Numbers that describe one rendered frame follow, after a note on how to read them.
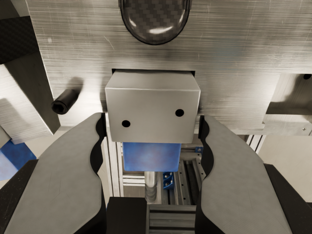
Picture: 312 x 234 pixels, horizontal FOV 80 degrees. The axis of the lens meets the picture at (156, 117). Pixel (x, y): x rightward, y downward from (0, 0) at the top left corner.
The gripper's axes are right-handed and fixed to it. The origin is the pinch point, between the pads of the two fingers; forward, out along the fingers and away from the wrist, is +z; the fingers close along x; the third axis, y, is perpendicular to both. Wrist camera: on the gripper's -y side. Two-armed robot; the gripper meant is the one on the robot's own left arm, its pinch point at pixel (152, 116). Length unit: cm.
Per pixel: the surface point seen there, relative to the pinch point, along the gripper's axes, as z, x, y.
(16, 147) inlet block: 5.3, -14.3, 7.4
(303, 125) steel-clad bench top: 10.6, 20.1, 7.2
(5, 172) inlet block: 3.7, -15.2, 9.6
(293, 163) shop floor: 91, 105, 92
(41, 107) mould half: 5.8, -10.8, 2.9
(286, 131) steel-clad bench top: 10.6, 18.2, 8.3
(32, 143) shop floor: 91, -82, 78
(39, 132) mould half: 5.1, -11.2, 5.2
